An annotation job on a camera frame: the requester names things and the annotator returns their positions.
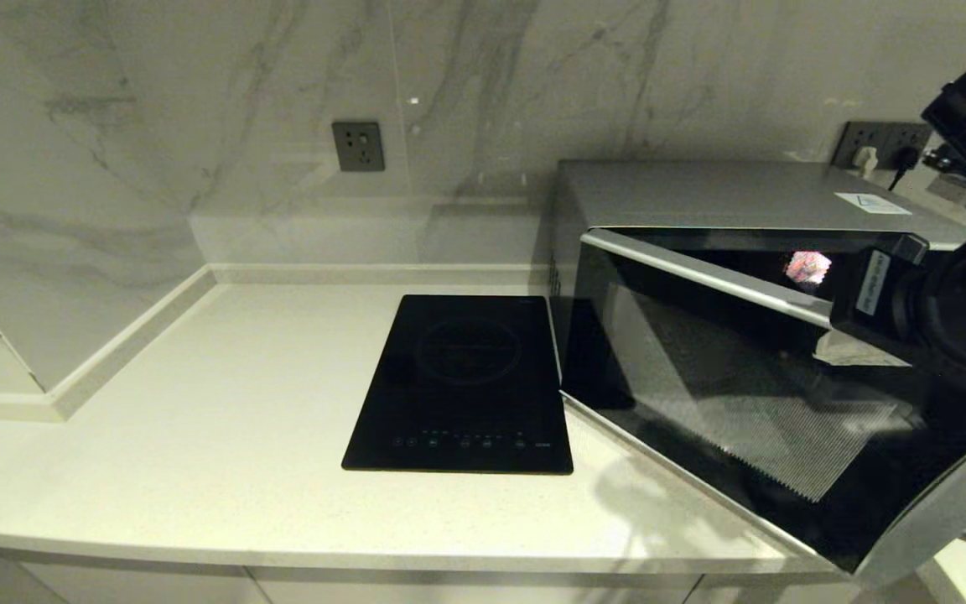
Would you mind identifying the white paper sheet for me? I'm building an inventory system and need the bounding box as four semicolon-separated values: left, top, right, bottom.
835;193;913;216

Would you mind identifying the grey double wall socket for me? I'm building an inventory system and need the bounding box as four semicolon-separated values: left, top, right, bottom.
834;122;935;170

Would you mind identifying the black glass microwave door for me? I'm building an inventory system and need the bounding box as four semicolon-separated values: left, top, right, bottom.
563;226;966;586

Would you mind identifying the black glass induction cooktop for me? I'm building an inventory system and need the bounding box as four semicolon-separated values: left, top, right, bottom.
342;294;575;476

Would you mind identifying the black power plug with cable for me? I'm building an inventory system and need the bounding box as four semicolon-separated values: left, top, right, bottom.
890;148;922;192

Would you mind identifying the grey single wall socket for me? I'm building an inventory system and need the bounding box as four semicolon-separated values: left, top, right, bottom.
332;122;387;174

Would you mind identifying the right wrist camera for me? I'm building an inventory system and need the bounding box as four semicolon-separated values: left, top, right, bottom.
923;143;966;179

